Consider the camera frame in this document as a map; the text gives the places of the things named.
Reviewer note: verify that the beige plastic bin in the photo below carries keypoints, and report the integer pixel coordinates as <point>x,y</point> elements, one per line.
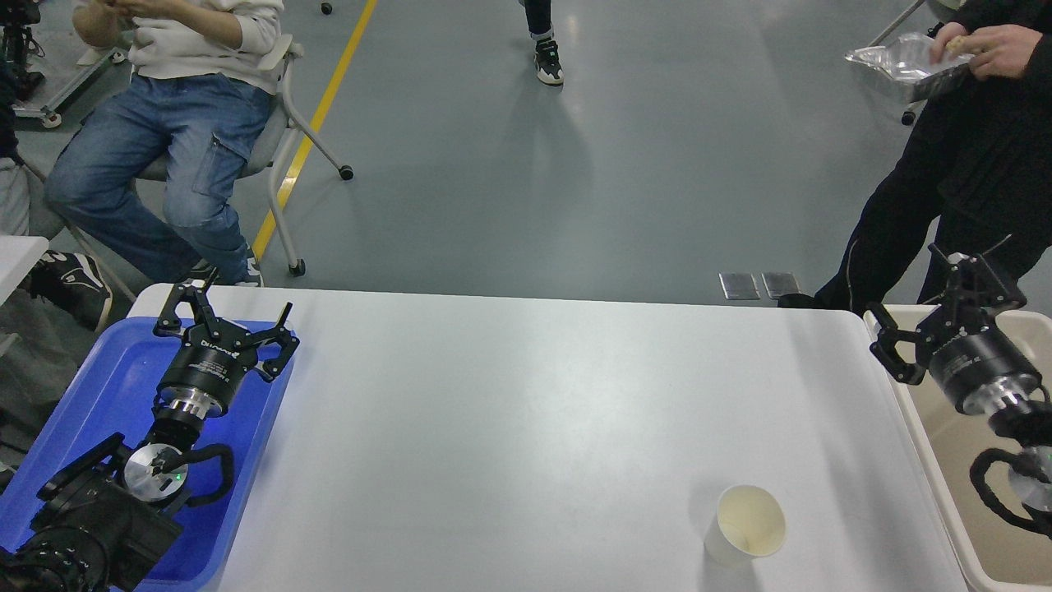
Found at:
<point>993,555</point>

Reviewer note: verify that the seated person in jeans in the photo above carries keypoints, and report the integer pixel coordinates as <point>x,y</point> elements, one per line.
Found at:
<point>151,171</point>

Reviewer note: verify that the blue plastic tray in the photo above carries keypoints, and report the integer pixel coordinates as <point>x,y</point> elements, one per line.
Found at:
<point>113,392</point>

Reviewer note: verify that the black and white sneaker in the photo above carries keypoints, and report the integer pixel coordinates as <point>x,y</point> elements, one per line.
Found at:
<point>73,282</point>

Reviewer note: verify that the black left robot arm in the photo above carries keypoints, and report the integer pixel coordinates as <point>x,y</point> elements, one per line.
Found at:
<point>139,478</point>

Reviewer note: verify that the aluminium foil tray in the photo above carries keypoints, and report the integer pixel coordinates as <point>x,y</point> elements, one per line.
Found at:
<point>903,71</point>

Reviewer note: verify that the white paper cup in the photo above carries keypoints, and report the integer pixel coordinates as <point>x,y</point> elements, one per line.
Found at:
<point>748,523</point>

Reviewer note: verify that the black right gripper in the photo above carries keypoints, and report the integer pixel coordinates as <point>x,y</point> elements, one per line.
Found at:
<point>969,358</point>

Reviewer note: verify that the person in black clothes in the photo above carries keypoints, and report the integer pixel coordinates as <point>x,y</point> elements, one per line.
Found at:
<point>977,163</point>

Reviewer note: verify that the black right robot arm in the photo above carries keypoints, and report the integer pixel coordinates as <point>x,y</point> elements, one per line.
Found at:
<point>1028,424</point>

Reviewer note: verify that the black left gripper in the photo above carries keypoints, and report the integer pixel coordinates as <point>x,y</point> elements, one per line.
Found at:
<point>205,366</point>

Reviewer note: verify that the white rolling chair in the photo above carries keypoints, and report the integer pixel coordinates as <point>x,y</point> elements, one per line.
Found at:
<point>274,148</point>

